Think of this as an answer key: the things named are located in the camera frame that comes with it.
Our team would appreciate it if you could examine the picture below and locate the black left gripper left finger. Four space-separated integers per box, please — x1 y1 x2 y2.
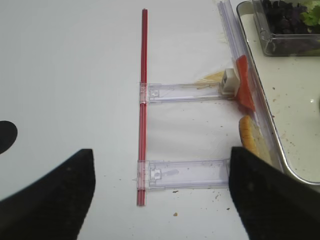
0 149 96 240

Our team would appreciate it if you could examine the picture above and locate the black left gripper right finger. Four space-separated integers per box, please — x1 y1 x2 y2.
228 147 320 240

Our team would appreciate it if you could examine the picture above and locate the green lettuce pile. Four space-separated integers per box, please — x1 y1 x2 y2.
300 0 320 27

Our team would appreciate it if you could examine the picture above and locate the upright bun bottom half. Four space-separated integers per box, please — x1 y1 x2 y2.
238 115 273 166

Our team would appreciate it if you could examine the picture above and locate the left near clear divider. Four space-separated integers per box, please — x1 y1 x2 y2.
137 159 230 191

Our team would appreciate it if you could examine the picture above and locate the clear divider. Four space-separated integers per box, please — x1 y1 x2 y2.
137 159 230 191
139 82 234 104

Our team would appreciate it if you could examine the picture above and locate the white metal tray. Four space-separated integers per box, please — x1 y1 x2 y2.
236 1 320 186

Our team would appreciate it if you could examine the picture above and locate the left red strip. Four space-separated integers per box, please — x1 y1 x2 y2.
136 8 148 207

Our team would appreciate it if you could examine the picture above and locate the white pusher block left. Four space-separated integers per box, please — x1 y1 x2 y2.
220 68 241 97

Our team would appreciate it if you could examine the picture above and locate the left far clear divider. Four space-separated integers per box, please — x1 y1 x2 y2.
139 82 234 104

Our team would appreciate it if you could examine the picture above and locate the clear plastic salad box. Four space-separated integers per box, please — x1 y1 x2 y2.
251 0 320 57

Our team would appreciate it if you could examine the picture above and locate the purple cabbage pile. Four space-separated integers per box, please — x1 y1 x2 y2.
262 0 309 35

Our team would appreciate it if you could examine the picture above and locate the left clear long rail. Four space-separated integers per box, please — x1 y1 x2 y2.
217 0 284 172

